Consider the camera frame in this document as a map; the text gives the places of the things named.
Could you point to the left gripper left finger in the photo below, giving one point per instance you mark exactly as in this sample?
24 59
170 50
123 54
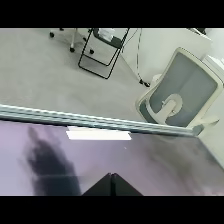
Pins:
101 187

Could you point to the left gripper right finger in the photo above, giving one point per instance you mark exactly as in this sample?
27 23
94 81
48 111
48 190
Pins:
123 187

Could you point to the white mesh office chair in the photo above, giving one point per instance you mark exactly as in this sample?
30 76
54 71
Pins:
186 86

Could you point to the black folding chair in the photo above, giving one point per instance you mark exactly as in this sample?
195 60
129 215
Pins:
110 41

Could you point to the white wheeled chair base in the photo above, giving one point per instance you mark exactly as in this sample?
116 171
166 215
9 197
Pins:
72 40

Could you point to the silver frame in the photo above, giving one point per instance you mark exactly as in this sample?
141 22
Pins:
100 120

